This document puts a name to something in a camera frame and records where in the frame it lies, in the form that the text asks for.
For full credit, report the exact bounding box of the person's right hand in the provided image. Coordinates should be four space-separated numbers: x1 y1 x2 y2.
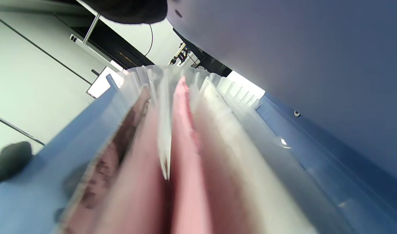
78 0 168 25

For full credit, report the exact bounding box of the person's left hand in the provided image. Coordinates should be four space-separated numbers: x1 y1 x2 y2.
0 141 33 189

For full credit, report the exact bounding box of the newspaper material with mountain photo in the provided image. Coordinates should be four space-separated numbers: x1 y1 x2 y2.
95 97 170 234

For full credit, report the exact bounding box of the printed flowchart paper material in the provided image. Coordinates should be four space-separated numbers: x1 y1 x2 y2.
192 81 316 234

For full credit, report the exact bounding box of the blue accordion folder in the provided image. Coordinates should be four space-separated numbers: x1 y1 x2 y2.
0 0 397 234

